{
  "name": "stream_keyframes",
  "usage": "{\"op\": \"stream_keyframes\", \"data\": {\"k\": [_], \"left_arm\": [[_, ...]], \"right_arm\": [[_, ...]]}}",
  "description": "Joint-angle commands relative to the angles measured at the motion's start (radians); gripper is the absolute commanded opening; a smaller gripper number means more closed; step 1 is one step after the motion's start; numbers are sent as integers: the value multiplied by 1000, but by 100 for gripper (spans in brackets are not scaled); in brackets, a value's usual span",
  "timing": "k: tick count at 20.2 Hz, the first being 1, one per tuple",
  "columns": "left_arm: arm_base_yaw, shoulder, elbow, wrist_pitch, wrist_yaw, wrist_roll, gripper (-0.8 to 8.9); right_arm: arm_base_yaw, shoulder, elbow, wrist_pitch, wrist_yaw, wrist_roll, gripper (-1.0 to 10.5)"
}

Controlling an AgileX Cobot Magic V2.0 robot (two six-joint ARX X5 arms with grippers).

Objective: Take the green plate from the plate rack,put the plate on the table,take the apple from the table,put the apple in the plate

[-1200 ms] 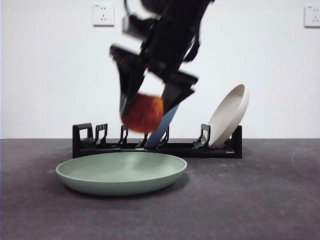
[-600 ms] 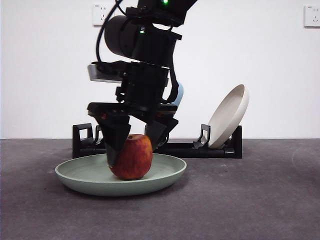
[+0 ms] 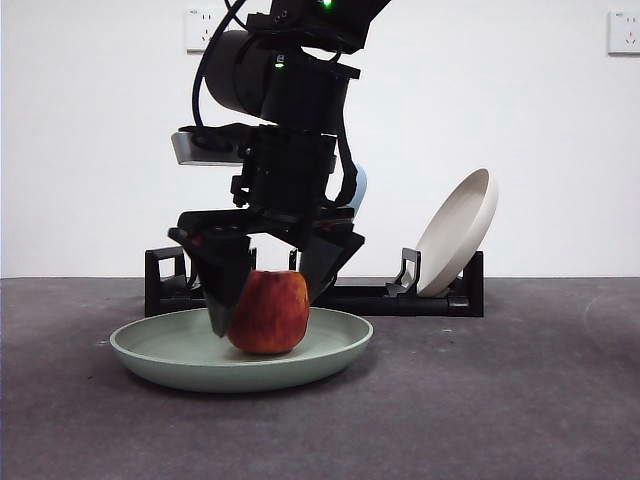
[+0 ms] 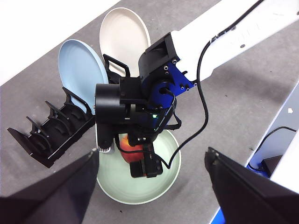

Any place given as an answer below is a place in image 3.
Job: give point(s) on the green plate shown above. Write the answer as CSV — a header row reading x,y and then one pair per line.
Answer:
x,y
175,357

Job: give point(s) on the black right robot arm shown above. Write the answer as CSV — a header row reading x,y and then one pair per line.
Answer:
x,y
300,95

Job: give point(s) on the beige plate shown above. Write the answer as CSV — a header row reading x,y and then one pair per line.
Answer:
x,y
455,235

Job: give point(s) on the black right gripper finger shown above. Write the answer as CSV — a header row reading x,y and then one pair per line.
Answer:
x,y
327,260
222,270

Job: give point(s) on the black plate rack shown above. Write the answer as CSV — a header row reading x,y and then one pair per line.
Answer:
x,y
425,305

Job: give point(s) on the white wall socket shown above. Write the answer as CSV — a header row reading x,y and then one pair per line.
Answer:
x,y
625,33
197,30

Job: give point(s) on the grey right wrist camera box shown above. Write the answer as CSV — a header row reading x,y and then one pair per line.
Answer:
x,y
200,155

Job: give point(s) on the blue plate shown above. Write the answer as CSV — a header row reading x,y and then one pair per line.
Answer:
x,y
361,192

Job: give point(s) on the red apple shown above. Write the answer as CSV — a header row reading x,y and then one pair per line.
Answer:
x,y
272,315

